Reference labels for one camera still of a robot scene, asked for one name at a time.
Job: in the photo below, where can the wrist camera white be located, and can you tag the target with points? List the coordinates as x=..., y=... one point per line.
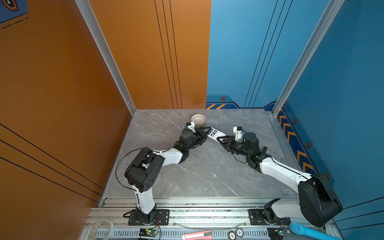
x=239, y=132
x=191, y=126

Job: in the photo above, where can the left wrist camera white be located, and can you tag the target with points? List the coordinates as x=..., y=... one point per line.
x=191, y=126

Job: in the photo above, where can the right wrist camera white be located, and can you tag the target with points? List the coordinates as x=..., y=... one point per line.
x=239, y=132

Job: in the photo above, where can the green circuit board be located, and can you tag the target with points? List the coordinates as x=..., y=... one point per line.
x=275, y=234
x=148, y=233

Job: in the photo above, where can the green circuit board right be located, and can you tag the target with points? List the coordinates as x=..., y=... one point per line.
x=275, y=234

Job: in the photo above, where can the pink utility knife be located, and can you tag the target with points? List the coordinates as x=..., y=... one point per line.
x=204, y=235

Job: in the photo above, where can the blue foam tube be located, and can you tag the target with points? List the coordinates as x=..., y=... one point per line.
x=300, y=230

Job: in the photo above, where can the aluminium corner post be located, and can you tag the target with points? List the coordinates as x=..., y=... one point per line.
x=101, y=42
x=318, y=34

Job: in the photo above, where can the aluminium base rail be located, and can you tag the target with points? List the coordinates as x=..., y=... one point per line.
x=186, y=215

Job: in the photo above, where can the aluminium corner post right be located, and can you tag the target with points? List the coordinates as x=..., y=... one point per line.
x=318, y=34

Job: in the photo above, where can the white mesh basket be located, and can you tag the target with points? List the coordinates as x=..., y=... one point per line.
x=198, y=119

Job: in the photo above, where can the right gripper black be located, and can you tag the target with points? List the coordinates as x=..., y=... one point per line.
x=229, y=142

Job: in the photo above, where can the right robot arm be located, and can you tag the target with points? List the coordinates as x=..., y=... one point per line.
x=317, y=203

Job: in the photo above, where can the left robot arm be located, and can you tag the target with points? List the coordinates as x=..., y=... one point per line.
x=146, y=166

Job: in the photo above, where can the white air conditioner remote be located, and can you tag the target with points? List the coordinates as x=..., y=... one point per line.
x=216, y=133

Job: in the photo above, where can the aluminium corner post left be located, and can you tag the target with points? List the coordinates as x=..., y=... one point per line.
x=101, y=42

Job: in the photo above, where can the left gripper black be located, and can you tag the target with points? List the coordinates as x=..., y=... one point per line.
x=202, y=135

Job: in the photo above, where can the green circuit board left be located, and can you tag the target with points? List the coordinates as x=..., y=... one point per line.
x=148, y=233

